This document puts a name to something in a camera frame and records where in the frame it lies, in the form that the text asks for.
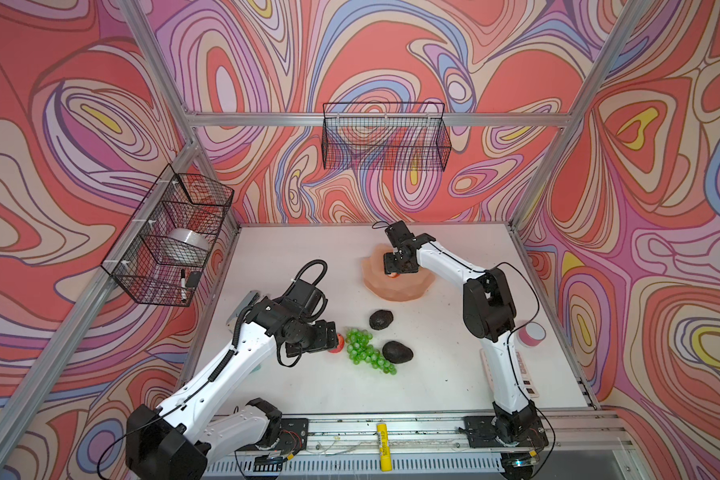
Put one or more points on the pink calculator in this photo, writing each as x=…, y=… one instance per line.
x=531, y=390

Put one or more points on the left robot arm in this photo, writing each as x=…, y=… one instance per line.
x=180, y=437

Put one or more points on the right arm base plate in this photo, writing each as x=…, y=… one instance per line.
x=480, y=432

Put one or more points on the green fake grape bunch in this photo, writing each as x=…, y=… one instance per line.
x=360, y=350

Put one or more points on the teal small clock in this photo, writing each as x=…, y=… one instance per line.
x=249, y=299

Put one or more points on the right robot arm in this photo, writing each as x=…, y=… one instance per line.
x=488, y=313

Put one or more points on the silver tape roll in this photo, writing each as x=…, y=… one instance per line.
x=187, y=247

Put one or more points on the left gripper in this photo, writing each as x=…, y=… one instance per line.
x=326, y=339

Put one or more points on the back black wire basket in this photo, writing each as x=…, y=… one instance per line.
x=385, y=136

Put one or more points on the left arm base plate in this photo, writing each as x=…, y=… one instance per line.
x=292, y=438

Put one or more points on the left black wire basket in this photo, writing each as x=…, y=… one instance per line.
x=137, y=263

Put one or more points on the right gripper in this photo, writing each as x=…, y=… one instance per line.
x=389, y=265

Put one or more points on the black marker in basket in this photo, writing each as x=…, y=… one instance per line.
x=183, y=290

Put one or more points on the large dark fake avocado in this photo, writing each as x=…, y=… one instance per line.
x=397, y=353

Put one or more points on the yellow marker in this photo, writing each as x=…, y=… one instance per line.
x=386, y=464

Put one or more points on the small dark fake avocado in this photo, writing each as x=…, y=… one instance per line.
x=380, y=319

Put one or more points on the pink faceted fruit bowl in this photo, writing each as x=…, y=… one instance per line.
x=407, y=287

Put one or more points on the black wire basket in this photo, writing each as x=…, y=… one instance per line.
x=385, y=136
x=137, y=263

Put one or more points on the pink tape roll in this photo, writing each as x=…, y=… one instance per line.
x=531, y=334

